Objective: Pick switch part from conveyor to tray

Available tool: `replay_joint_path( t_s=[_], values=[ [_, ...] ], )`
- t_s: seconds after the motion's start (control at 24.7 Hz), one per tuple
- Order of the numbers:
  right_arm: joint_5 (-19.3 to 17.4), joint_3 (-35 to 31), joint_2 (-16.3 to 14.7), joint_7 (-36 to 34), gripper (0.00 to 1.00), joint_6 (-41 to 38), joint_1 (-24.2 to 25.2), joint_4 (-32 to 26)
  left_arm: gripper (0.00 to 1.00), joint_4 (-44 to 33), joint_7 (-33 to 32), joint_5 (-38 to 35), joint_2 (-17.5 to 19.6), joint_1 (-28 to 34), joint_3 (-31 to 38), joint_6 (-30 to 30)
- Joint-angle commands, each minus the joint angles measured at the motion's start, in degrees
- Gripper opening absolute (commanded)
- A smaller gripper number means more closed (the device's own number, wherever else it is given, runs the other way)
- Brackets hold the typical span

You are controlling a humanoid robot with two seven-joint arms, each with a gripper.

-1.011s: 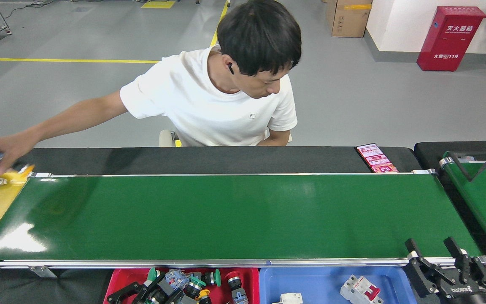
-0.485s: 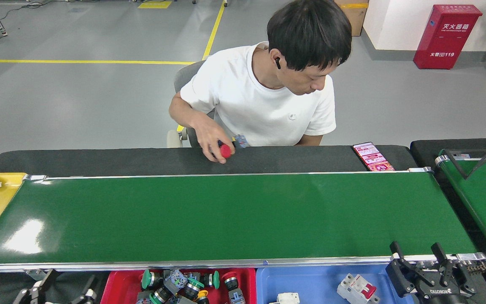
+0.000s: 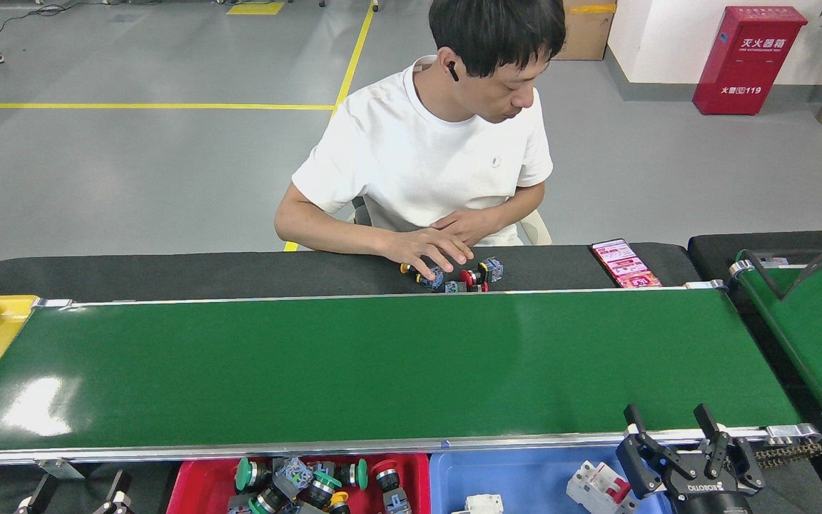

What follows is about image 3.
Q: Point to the grey office chair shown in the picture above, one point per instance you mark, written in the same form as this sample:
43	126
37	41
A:
534	227

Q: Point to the smartphone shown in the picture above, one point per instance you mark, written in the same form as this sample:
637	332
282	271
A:
625	264

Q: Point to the red fire extinguisher cabinet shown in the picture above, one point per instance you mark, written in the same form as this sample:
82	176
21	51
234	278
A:
750	64

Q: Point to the red push button switch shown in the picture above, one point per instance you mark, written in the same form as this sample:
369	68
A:
491	269
386	477
454	287

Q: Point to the person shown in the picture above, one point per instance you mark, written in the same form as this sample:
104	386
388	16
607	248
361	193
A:
418	157

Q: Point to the white circuit breaker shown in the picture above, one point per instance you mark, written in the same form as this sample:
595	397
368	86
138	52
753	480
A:
593	489
479	505

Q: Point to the person's left hand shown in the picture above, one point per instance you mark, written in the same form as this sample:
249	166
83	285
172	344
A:
468	227

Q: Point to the red plastic tray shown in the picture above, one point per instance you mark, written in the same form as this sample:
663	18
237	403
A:
200	492

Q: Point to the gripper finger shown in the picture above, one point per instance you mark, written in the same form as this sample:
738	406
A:
120	500
36	500

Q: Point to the short green conveyor belt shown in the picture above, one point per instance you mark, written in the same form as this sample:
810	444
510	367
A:
810	335

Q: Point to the long green conveyor belt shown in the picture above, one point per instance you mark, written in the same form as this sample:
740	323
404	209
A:
347	371

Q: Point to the cardboard box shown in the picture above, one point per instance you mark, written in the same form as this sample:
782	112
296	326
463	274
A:
589	32

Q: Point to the person's right hand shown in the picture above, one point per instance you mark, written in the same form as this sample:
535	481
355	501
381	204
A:
429	248

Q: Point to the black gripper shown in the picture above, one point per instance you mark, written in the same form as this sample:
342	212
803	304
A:
707	500

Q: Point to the blue plastic tray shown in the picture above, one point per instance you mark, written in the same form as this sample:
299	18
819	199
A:
525	478

